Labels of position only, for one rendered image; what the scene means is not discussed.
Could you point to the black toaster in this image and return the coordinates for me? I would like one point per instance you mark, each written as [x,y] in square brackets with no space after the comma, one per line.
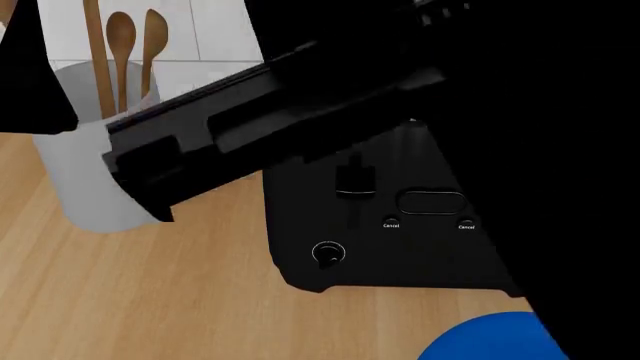
[410,255]

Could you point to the blue plate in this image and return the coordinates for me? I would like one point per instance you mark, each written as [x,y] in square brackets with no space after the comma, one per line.
[492,337]

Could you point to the wooden spoon round bowl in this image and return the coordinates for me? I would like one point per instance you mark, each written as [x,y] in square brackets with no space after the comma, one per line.
[121,41]

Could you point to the white utensil holder cup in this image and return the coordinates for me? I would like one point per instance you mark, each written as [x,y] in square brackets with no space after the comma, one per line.
[80,180]

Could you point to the black toaster lever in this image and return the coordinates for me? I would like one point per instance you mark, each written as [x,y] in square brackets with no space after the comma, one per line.
[355,180]

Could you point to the black toaster dial knob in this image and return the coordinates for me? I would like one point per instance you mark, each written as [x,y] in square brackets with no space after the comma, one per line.
[328,253]

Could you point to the wooden spoon pointed bowl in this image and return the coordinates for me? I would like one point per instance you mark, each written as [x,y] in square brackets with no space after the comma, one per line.
[154,37]

